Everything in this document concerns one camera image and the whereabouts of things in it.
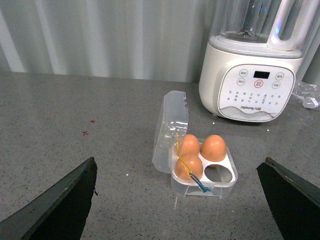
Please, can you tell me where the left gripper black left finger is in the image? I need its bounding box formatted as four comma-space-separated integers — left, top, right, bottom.
0, 157, 98, 240

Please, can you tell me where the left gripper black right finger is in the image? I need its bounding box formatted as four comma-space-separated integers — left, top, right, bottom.
256, 157, 320, 240

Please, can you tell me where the clear plastic egg box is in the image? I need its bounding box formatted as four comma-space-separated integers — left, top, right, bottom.
152, 90, 238, 199

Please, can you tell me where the brown egg back right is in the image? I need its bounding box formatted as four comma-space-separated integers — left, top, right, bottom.
200, 134, 227, 162

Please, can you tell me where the brown egg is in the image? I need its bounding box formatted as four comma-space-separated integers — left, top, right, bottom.
180, 134, 200, 155
174, 153, 204, 180
200, 134, 227, 162

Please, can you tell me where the brown egg front left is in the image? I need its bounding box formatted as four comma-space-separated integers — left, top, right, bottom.
174, 153, 204, 180

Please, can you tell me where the brown egg back left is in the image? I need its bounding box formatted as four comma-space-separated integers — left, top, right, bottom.
180, 134, 200, 155

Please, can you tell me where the clear plastic bag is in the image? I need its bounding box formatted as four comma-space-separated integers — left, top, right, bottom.
289, 81, 320, 112

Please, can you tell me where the yellow blue rubber band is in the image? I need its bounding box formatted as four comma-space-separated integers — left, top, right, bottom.
174, 134, 211, 193

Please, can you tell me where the white Joyoung blender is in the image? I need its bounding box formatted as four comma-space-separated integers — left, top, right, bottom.
199, 0, 320, 123

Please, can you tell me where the white power cable plug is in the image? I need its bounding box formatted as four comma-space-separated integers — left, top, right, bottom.
302, 97, 320, 109

